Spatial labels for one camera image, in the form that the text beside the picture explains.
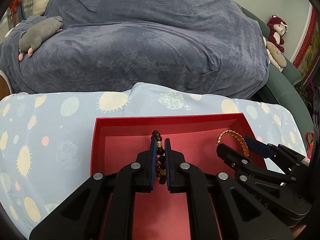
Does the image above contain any red jewelry tray box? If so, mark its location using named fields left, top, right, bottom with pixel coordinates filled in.
left=89, top=112, right=267, bottom=240

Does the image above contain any grey plush mouse toy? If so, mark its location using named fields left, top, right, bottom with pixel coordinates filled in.
left=18, top=16, right=63, bottom=61

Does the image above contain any red gift bag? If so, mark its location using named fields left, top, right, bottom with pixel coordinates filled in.
left=305, top=132, right=315, bottom=159

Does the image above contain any teal sofa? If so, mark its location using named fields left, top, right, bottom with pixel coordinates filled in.
left=241, top=6, right=316, bottom=153

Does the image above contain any round wooden white stool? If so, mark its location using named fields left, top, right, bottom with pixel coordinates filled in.
left=0, top=70, right=12, bottom=100

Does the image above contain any light blue patterned sheet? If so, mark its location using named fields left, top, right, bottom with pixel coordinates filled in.
left=1, top=83, right=306, bottom=237

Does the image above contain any blue-grey velvet blanket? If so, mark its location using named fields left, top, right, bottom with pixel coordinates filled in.
left=1, top=0, right=270, bottom=99

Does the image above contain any dark bead bracelet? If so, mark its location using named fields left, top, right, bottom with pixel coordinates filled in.
left=150, top=129, right=168, bottom=185

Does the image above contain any red bow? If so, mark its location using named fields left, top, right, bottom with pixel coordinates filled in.
left=9, top=0, right=22, bottom=22

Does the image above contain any gold chain bracelet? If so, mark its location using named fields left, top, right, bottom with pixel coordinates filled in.
left=215, top=130, right=250, bottom=158

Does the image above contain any beige plush toy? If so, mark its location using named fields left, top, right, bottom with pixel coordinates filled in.
left=263, top=37, right=287, bottom=72

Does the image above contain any red monkey plush toy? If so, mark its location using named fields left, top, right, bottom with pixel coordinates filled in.
left=267, top=15, right=288, bottom=53

